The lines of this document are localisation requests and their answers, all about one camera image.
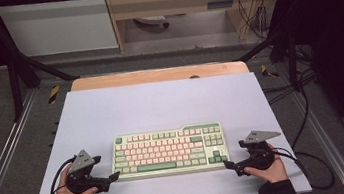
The wooden desk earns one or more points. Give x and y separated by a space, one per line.
174 1

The white chair base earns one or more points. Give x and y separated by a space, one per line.
151 20

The person's right hand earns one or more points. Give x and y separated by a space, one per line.
275 172

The green and pink keyboard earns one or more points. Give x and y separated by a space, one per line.
167 151

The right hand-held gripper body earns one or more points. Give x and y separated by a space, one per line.
258 152

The wooden table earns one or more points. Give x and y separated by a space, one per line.
157 76

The yellow and black tape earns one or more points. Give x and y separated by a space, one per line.
267 71
54 94

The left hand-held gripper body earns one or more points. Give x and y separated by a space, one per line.
79 163

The white board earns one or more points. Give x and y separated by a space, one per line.
161 105

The white cabinet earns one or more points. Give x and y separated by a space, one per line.
60 27

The black metal stand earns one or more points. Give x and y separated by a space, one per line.
15 87
292 61

